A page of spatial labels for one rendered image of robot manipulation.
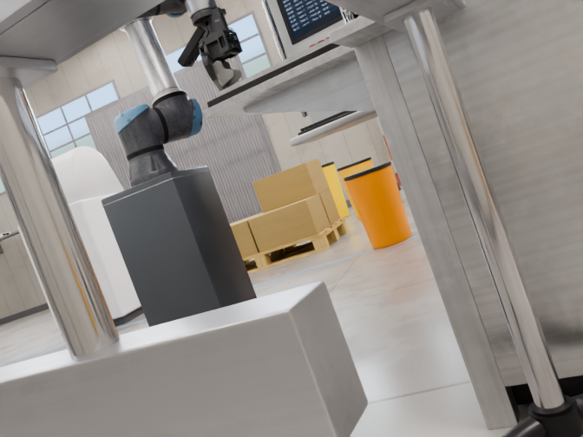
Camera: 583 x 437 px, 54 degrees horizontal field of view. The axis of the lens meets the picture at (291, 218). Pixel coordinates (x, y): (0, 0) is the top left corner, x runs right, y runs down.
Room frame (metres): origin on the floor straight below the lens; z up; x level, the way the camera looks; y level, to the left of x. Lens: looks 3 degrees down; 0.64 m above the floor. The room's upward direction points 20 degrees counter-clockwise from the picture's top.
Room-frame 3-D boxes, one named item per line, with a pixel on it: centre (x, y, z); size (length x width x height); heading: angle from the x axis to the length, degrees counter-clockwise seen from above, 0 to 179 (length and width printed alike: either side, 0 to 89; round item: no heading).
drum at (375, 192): (4.11, -0.63, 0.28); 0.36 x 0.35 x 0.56; 68
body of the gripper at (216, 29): (1.46, 0.02, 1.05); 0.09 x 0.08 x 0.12; 64
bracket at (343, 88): (1.37, -0.14, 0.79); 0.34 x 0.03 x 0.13; 64
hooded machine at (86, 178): (5.39, 1.87, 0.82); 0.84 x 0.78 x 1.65; 164
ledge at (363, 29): (1.09, -0.27, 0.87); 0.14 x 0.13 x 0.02; 64
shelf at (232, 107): (1.59, -0.26, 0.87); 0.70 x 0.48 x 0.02; 154
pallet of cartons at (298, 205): (5.61, 0.25, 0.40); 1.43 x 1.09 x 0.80; 58
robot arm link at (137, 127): (1.75, 0.34, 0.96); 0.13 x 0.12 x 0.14; 120
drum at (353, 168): (6.49, -0.88, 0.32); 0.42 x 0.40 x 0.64; 71
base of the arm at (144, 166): (1.74, 0.35, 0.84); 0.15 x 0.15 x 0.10
